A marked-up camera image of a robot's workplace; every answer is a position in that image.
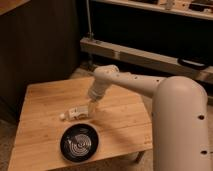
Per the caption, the clear plastic bottle white cap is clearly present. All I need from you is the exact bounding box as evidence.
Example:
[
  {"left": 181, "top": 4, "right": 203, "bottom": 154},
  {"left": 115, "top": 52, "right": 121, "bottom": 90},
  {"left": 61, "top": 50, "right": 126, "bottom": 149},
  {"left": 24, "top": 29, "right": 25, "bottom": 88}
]
[{"left": 59, "top": 106, "right": 89, "bottom": 121}]

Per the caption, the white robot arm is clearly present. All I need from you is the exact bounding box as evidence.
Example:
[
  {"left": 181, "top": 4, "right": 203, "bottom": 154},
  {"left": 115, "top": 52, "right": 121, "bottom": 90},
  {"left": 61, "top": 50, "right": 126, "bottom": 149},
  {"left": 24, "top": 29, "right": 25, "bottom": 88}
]
[{"left": 88, "top": 65, "right": 213, "bottom": 171}]

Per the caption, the black ceramic bowl white pattern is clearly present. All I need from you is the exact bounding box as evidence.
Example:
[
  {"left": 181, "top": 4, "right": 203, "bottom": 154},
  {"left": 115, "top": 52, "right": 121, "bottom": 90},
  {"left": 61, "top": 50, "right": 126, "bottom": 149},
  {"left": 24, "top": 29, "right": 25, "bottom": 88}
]
[{"left": 60, "top": 124, "right": 99, "bottom": 163}]

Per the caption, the wooden table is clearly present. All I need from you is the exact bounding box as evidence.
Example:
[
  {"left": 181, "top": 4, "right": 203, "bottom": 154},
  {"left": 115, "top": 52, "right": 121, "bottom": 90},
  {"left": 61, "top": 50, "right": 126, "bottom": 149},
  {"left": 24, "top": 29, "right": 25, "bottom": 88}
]
[{"left": 8, "top": 77, "right": 152, "bottom": 171}]

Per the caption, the dark wooden cabinet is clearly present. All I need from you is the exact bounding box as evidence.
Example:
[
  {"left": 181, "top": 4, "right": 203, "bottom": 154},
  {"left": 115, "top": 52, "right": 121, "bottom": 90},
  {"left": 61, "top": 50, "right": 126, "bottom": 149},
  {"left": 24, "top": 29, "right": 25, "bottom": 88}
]
[{"left": 0, "top": 0, "right": 79, "bottom": 123}]

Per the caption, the metal pole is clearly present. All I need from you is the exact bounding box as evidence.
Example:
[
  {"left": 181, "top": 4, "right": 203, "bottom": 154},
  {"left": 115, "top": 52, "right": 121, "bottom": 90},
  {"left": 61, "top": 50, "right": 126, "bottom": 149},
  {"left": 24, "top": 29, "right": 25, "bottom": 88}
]
[{"left": 86, "top": 0, "right": 94, "bottom": 40}]

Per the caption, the wooden shelf with items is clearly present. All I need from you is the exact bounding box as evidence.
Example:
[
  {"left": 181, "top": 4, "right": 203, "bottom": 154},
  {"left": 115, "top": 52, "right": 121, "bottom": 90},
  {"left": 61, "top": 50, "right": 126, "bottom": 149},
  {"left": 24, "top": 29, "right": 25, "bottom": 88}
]
[{"left": 94, "top": 0, "right": 213, "bottom": 21}]

